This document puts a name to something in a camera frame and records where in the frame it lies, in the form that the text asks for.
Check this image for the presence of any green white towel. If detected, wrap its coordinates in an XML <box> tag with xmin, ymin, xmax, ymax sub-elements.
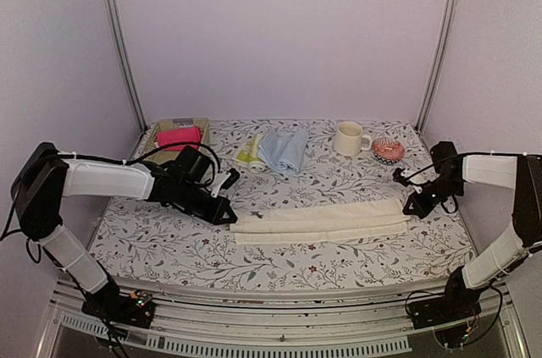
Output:
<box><xmin>233</xmin><ymin>134</ymin><xmax>268</xmax><ymax>173</ymax></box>

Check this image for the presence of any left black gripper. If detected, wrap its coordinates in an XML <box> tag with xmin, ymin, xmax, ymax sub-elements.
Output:
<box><xmin>177</xmin><ymin>180</ymin><xmax>238</xmax><ymax>226</ymax></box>

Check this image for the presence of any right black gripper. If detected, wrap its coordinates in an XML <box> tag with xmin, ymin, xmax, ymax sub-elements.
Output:
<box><xmin>405</xmin><ymin>175</ymin><xmax>466</xmax><ymax>219</ymax></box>

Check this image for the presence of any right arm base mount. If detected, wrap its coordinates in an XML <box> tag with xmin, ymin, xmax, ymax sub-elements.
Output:
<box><xmin>404</xmin><ymin>291</ymin><xmax>482</xmax><ymax>350</ymax></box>

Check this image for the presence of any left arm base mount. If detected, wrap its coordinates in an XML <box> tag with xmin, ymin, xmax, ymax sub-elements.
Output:
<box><xmin>81</xmin><ymin>292</ymin><xmax>157</xmax><ymax>329</ymax></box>

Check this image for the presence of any red patterned bowl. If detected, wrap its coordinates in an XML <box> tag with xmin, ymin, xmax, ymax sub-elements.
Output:
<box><xmin>372</xmin><ymin>137</ymin><xmax>406</xmax><ymax>164</ymax></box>

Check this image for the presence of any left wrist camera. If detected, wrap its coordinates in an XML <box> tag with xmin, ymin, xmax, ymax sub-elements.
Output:
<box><xmin>209</xmin><ymin>168</ymin><xmax>240</xmax><ymax>198</ymax></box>

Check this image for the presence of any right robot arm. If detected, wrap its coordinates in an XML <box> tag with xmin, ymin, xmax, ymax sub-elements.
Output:
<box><xmin>393</xmin><ymin>141</ymin><xmax>541</xmax><ymax>321</ymax></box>

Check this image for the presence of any green plastic basket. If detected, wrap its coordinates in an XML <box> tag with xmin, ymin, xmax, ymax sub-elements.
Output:
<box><xmin>141</xmin><ymin>117</ymin><xmax>211</xmax><ymax>168</ymax></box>

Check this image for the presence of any left aluminium post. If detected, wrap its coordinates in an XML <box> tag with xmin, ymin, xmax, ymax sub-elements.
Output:
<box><xmin>104</xmin><ymin>0</ymin><xmax>148</xmax><ymax>132</ymax></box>

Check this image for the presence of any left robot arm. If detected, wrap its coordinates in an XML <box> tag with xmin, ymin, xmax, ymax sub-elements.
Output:
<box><xmin>8</xmin><ymin>142</ymin><xmax>240</xmax><ymax>319</ymax></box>

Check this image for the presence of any cream ceramic mug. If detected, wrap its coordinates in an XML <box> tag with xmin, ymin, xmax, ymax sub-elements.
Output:
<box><xmin>333</xmin><ymin>121</ymin><xmax>373</xmax><ymax>157</ymax></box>

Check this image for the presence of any right aluminium post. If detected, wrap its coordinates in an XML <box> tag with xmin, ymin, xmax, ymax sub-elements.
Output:
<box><xmin>415</xmin><ymin>0</ymin><xmax>458</xmax><ymax>135</ymax></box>

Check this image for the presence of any aluminium post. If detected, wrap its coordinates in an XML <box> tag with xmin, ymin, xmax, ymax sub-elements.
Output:
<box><xmin>415</xmin><ymin>0</ymin><xmax>458</xmax><ymax>135</ymax></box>
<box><xmin>104</xmin><ymin>0</ymin><xmax>148</xmax><ymax>132</ymax></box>

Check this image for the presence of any blue rolled towel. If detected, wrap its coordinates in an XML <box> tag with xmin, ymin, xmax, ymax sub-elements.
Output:
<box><xmin>257</xmin><ymin>129</ymin><xmax>308</xmax><ymax>175</ymax></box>

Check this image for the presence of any cream towel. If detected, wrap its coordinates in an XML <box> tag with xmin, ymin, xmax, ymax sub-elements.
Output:
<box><xmin>230</xmin><ymin>199</ymin><xmax>410</xmax><ymax>245</ymax></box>

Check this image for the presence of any pink towel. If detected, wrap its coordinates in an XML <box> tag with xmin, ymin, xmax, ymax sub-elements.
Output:
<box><xmin>157</xmin><ymin>126</ymin><xmax>202</xmax><ymax>151</ymax></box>

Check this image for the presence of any left black cable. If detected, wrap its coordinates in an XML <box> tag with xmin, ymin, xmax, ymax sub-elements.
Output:
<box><xmin>0</xmin><ymin>142</ymin><xmax>221</xmax><ymax>266</ymax></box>

